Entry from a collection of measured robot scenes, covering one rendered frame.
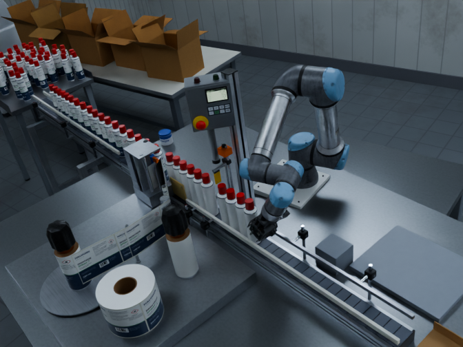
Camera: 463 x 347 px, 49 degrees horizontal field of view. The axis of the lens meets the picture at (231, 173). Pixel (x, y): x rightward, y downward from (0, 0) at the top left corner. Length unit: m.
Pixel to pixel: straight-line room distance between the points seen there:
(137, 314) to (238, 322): 0.35
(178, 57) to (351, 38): 2.23
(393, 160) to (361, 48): 2.89
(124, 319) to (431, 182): 1.43
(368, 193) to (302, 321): 0.75
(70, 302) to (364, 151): 1.52
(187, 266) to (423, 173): 1.17
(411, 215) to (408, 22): 3.06
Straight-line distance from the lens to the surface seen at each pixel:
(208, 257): 1.98
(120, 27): 4.24
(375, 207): 2.22
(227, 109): 1.91
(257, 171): 1.75
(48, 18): 4.92
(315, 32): 5.48
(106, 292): 1.76
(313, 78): 1.87
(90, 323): 1.90
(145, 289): 1.72
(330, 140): 2.08
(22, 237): 2.49
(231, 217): 1.99
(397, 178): 2.40
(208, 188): 2.06
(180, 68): 3.63
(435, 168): 2.48
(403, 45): 5.11
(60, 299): 2.01
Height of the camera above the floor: 2.23
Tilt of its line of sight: 34 degrees down
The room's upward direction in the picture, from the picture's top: 9 degrees counter-clockwise
